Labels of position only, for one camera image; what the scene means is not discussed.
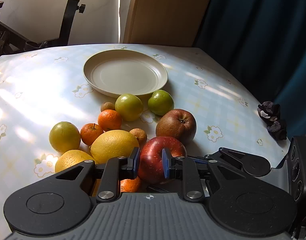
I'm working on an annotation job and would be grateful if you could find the wooden wardrobe panel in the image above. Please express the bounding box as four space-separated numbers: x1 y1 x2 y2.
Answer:
122 0 209 47

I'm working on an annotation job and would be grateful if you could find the small brown fruit front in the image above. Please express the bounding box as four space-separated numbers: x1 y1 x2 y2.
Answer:
130 128 147 147

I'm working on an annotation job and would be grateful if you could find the large yellow lemon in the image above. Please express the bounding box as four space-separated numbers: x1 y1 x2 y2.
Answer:
90 129 139 164
55 150 95 173

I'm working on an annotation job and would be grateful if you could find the round yellow-green citrus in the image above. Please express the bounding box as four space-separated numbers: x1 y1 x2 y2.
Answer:
49 121 81 154

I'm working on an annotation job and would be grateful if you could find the small brown fruit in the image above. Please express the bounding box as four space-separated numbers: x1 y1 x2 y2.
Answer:
130 128 147 147
100 102 115 112

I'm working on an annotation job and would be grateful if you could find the large yellow lemon front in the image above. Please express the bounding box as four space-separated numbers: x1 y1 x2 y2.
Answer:
55 150 95 173

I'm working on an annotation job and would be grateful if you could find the black patterned hair scrunchie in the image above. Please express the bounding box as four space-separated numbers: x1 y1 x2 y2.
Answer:
257 101 287 141

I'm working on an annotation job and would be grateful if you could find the orange tangerine with stem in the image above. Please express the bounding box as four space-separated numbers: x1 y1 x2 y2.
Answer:
80 123 104 146

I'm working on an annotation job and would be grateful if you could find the dark blue curtain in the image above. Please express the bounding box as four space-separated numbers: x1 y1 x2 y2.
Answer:
194 0 306 137

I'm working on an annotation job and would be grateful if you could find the beige round plate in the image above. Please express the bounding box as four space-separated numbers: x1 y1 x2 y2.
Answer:
83 49 168 98

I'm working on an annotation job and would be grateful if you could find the dull brown-red apple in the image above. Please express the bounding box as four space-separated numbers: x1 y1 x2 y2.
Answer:
155 109 197 145

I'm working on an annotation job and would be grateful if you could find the green apple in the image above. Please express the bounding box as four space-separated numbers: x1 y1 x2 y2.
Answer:
115 94 144 121
148 89 174 116

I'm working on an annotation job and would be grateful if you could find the black exercise bike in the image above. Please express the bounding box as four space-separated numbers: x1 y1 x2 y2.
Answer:
0 0 112 55

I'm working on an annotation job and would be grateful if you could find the bright red apple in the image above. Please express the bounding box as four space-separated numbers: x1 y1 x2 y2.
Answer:
137 137 187 184

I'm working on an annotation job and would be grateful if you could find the orange tangerine front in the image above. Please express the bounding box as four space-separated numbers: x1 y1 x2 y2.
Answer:
120 177 145 193

